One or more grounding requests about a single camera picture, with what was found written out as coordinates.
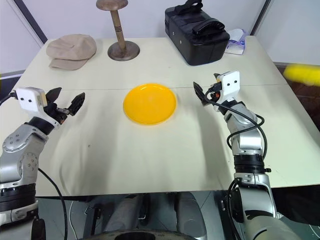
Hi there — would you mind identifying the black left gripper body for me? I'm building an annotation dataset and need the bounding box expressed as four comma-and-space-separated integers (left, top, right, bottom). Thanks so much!
43, 102, 72, 124

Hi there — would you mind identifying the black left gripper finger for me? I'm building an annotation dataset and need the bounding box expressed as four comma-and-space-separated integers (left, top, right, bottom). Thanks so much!
45, 87, 63, 104
67, 92, 86, 117

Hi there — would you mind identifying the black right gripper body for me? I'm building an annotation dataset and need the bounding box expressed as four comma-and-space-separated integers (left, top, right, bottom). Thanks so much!
208, 81, 224, 102

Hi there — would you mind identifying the yellow round plate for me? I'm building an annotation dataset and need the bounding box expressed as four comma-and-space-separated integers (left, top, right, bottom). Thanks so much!
122, 82, 179, 126

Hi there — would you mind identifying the black carrying case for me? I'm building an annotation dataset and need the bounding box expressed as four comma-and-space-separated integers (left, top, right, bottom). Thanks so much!
164, 0, 231, 67

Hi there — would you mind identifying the white tissue pack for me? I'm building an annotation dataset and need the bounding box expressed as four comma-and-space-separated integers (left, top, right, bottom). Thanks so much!
223, 28, 247, 56

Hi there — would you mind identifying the beige flat cap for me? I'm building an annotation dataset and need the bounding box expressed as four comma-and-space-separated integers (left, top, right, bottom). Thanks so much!
45, 34, 98, 71

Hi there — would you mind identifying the brown wooden hat stand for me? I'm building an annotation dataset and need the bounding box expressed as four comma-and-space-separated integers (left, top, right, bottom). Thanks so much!
96, 0, 141, 61

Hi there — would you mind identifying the white table cloth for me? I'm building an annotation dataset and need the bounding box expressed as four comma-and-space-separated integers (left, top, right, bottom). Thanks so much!
37, 83, 288, 197

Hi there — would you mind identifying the blurred yellow object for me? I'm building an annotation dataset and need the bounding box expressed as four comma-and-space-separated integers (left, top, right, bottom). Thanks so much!
282, 63, 320, 87

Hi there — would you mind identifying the grey rounded shape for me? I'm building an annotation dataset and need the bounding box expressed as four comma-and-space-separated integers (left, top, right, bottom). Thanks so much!
175, 191, 209, 239
102, 194, 151, 234

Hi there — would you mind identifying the small black wheel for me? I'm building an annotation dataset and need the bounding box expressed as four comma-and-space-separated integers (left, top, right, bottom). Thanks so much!
30, 218, 47, 240

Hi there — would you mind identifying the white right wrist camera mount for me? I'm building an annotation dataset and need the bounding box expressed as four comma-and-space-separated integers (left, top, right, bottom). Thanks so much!
220, 70, 241, 102

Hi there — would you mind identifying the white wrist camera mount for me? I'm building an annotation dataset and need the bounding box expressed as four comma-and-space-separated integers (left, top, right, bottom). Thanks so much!
13, 86, 63, 130
220, 70, 241, 102

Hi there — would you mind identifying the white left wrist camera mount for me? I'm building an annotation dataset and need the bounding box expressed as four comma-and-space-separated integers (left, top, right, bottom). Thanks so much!
13, 86, 63, 130

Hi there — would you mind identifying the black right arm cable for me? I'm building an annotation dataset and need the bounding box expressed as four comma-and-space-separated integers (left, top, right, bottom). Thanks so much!
202, 86, 266, 151

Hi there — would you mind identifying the thin white cable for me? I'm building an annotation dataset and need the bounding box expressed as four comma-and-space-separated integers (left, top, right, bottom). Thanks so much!
68, 199, 79, 236

